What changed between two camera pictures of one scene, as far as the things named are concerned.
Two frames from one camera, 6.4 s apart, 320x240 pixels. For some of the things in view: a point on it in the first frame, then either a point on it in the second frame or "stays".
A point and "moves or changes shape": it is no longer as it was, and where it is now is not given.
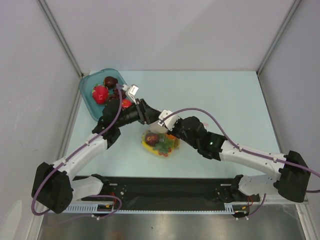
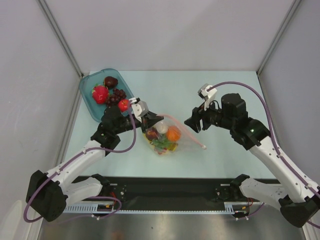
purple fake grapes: x=116 y=94 stays
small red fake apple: x=126 y=103 stays
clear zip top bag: x=158 y=141 moves or changes shape
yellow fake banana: x=149 y=148 → x=172 y=146
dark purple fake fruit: x=151 y=139 → x=151 y=133
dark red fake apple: x=110 y=82 stays
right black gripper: x=175 y=127 → x=201 y=117
